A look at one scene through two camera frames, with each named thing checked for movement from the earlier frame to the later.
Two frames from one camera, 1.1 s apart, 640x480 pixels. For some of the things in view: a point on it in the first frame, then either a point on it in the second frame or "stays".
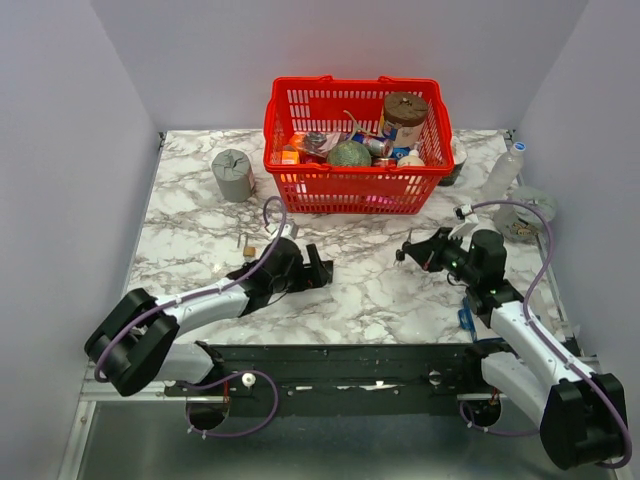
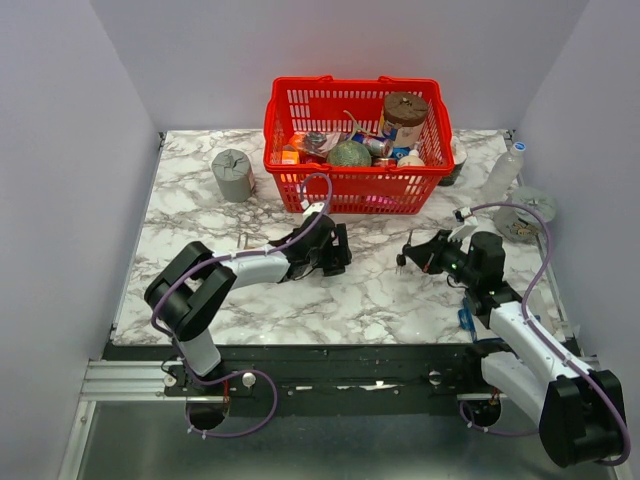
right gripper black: (428, 253) stays
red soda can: (385, 161) stays
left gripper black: (316, 276) to (337, 256)
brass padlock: (248, 251) stays
